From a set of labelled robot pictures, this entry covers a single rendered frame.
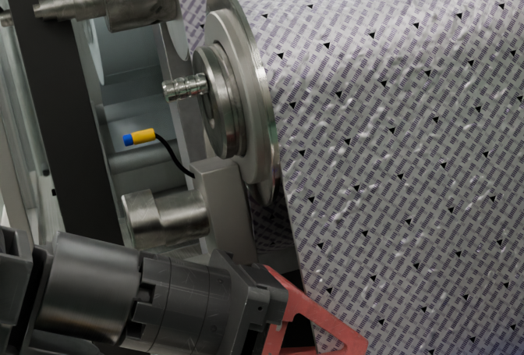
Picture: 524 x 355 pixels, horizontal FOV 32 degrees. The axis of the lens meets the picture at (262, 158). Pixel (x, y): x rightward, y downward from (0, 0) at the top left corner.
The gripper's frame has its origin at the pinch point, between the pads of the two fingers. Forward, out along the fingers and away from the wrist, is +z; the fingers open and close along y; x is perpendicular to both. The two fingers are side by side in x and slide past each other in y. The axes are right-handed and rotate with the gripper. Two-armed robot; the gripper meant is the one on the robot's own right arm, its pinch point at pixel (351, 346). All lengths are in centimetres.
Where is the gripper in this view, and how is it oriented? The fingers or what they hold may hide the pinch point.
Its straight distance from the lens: 58.9
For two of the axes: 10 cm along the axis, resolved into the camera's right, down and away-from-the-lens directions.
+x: 2.8, -9.6, -0.6
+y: 2.5, 1.3, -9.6
